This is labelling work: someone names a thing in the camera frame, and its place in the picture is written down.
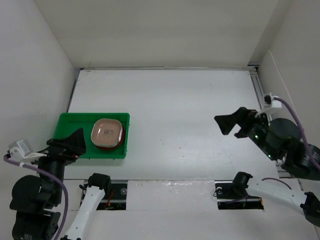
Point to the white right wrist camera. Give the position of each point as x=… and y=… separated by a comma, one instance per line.
x=271, y=105

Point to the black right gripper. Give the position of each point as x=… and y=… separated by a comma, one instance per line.
x=242, y=116

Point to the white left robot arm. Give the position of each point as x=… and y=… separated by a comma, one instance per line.
x=41, y=201

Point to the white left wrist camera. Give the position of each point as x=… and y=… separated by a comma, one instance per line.
x=22, y=151

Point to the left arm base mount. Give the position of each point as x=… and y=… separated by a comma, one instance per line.
x=115, y=199

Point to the red round plate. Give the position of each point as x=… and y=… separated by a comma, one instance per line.
x=121, y=142

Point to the aluminium rail right side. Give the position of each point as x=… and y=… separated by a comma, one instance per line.
x=253, y=72

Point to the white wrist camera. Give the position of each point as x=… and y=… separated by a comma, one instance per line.
x=271, y=105
x=22, y=151

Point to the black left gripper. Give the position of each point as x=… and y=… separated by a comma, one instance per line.
x=75, y=144

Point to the pink square plate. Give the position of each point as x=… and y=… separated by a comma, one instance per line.
x=105, y=122

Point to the green plastic bin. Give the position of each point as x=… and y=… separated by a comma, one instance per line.
x=70, y=122

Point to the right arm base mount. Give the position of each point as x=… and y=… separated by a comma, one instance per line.
x=227, y=199

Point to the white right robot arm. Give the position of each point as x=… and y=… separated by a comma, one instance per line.
x=278, y=139

